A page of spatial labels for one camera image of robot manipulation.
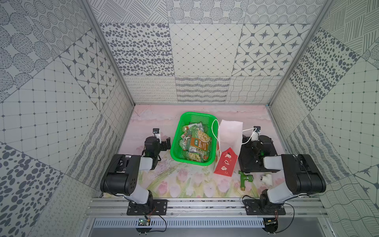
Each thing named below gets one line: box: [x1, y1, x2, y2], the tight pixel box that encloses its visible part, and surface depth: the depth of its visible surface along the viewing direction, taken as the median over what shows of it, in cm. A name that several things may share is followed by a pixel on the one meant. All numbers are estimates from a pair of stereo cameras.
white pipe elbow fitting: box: [260, 173, 273, 187], surface depth 83 cm
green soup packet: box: [180, 121, 205, 140], surface depth 100 cm
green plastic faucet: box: [238, 170, 254, 192], surface depth 83 cm
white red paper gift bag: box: [213, 119, 244, 177], surface depth 80 cm
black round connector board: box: [262, 217, 279, 234], surface depth 73 cm
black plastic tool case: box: [238, 134, 281, 174], surface depth 76 cm
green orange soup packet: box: [188, 123, 212, 161], surface depth 92 cm
